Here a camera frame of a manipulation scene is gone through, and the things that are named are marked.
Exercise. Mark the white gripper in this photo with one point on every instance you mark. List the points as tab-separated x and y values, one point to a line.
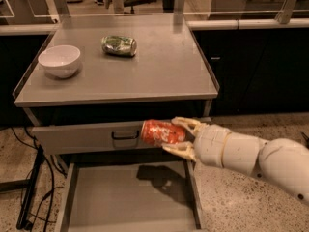
209	144

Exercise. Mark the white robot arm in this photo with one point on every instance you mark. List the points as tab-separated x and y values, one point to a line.
281	162

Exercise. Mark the grey open middle drawer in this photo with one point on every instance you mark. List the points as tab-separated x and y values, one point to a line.
146	197

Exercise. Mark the grey top drawer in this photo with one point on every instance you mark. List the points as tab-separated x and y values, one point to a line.
87	138

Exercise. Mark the grey drawer cabinet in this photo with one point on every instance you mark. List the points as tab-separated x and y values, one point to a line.
167	77

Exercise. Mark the green soda can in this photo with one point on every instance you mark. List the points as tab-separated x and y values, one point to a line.
119	45

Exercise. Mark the white ceramic bowl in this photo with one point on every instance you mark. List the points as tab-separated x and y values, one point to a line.
61	61

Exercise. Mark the black metal floor bar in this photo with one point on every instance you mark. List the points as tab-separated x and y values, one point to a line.
30	187

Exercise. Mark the clear acrylic barrier panel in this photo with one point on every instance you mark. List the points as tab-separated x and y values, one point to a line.
45	11

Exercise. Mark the black drawer handle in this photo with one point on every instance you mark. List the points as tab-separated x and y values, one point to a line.
125	135

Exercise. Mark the grey counter rail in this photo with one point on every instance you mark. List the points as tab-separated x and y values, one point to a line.
41	29

